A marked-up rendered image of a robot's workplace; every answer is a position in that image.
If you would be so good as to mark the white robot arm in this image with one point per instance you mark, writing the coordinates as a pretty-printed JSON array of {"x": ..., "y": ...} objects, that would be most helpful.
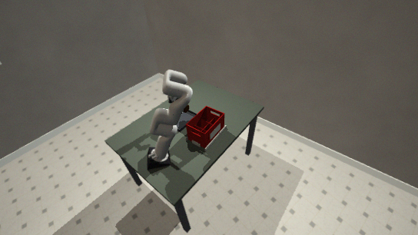
[{"x": 165, "y": 120}]

